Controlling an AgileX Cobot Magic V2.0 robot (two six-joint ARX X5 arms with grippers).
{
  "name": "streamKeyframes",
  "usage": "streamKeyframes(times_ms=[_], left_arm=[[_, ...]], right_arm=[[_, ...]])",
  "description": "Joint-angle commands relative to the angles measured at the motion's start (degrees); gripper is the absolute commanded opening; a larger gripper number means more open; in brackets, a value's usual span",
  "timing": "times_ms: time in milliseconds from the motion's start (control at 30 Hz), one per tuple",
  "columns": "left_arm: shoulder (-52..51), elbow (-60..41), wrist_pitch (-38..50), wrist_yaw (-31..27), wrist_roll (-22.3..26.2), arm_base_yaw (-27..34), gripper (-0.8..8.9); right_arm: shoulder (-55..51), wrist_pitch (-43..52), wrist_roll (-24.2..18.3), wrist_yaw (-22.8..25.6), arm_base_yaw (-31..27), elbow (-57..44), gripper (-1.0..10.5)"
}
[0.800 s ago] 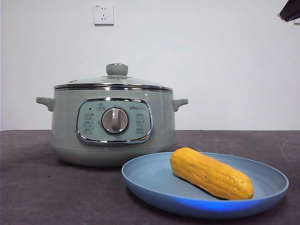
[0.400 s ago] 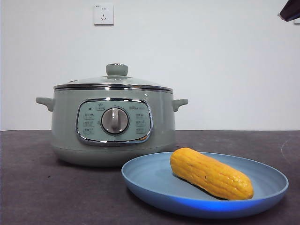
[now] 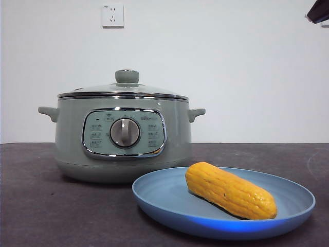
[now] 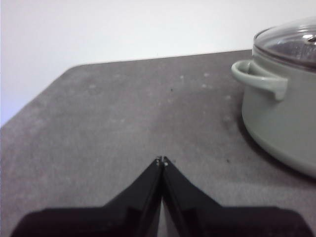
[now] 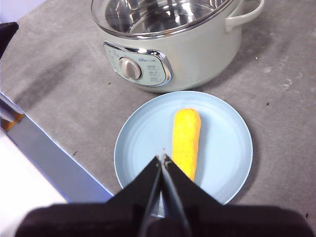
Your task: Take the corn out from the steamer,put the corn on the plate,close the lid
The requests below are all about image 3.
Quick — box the pale green electric steamer pot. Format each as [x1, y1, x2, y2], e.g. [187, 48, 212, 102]
[38, 96, 206, 184]

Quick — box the white wall power socket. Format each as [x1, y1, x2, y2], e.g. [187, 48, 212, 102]
[102, 4, 124, 28]

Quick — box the yellow corn cob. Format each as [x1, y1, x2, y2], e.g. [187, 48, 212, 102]
[185, 161, 278, 221]

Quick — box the blue round plate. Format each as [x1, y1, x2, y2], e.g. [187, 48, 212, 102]
[132, 166, 316, 241]

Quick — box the glass lid with green knob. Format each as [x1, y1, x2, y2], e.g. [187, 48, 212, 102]
[57, 68, 190, 100]

